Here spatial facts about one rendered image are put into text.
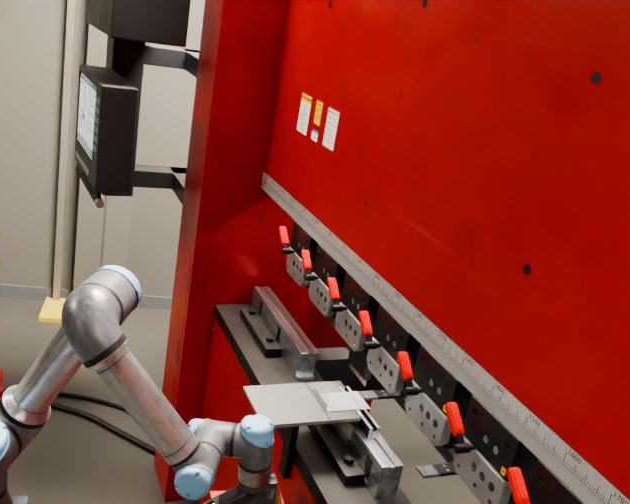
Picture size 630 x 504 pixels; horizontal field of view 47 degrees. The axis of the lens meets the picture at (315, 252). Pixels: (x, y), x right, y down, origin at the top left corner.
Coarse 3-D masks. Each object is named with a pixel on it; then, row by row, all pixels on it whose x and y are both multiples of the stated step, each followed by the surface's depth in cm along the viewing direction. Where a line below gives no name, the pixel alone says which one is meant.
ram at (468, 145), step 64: (320, 0) 208; (384, 0) 172; (448, 0) 147; (512, 0) 128; (576, 0) 114; (320, 64) 207; (384, 64) 171; (448, 64) 147; (512, 64) 128; (576, 64) 114; (320, 128) 206; (384, 128) 171; (448, 128) 146; (512, 128) 128; (576, 128) 113; (320, 192) 205; (384, 192) 170; (448, 192) 146; (512, 192) 127; (576, 192) 113; (384, 256) 169; (448, 256) 145; (512, 256) 127; (576, 256) 113; (448, 320) 145; (512, 320) 126; (576, 320) 112; (512, 384) 126; (576, 384) 112; (576, 448) 112
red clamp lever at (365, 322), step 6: (360, 312) 171; (366, 312) 172; (360, 318) 171; (366, 318) 171; (366, 324) 170; (366, 330) 169; (372, 330) 170; (366, 336) 169; (366, 342) 168; (372, 342) 168; (366, 348) 167; (372, 348) 168
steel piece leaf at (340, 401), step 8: (336, 392) 193; (344, 392) 194; (320, 400) 186; (328, 400) 188; (336, 400) 189; (344, 400) 190; (352, 400) 190; (328, 408) 185; (336, 408) 185; (344, 408) 186; (352, 408) 187; (360, 408) 187
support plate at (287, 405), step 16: (288, 384) 193; (304, 384) 194; (320, 384) 196; (256, 400) 183; (272, 400) 184; (288, 400) 186; (304, 400) 187; (272, 416) 177; (288, 416) 178; (304, 416) 180; (320, 416) 181; (336, 416) 182; (352, 416) 183
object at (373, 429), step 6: (348, 390) 196; (366, 414) 186; (360, 420) 184; (366, 420) 183; (372, 420) 183; (360, 426) 184; (366, 426) 181; (372, 426) 182; (378, 426) 181; (366, 432) 181; (372, 432) 180; (378, 432) 181
